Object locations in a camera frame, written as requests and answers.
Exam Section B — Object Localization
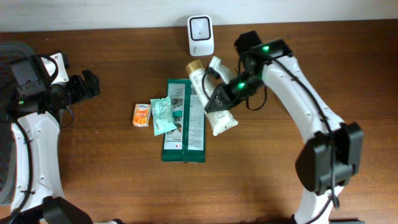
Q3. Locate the white tube with tan cap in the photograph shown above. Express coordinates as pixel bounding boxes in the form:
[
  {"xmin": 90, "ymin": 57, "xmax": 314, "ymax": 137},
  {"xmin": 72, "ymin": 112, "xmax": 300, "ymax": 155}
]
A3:
[{"xmin": 186, "ymin": 59, "xmax": 238, "ymax": 136}]

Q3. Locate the green white package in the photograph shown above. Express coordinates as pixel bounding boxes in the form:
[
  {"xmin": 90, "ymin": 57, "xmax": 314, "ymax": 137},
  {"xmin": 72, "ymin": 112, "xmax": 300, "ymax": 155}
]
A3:
[{"xmin": 161, "ymin": 79, "xmax": 205, "ymax": 163}]

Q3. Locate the mint green small packet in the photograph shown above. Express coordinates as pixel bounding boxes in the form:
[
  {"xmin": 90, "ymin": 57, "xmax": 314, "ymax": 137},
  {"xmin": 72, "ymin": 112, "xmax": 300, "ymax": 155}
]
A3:
[{"xmin": 150, "ymin": 96, "xmax": 177, "ymax": 136}]

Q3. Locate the orange tissue pack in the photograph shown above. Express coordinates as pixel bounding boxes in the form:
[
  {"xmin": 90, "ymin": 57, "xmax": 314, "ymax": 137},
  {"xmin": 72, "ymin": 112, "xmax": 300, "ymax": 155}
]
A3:
[{"xmin": 132, "ymin": 104, "xmax": 152, "ymax": 128}]

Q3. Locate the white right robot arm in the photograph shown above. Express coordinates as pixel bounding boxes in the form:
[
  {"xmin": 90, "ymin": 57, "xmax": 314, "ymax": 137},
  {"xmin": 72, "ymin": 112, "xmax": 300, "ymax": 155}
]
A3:
[{"xmin": 205, "ymin": 36, "xmax": 364, "ymax": 223}]

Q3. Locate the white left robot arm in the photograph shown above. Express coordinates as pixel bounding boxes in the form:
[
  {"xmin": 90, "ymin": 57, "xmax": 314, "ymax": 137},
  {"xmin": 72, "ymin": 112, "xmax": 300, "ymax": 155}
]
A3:
[{"xmin": 2, "ymin": 51, "xmax": 100, "ymax": 223}]

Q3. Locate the white barcode scanner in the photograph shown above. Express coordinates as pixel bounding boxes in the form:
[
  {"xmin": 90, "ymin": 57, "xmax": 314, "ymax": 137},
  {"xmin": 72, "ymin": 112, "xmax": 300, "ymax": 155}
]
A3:
[{"xmin": 187, "ymin": 15, "xmax": 215, "ymax": 57}]

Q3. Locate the grey plastic mesh basket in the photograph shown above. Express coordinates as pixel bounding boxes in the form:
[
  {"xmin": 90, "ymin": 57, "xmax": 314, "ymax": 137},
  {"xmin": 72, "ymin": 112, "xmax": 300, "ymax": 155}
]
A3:
[{"xmin": 1, "ymin": 41, "xmax": 34, "ymax": 206}]

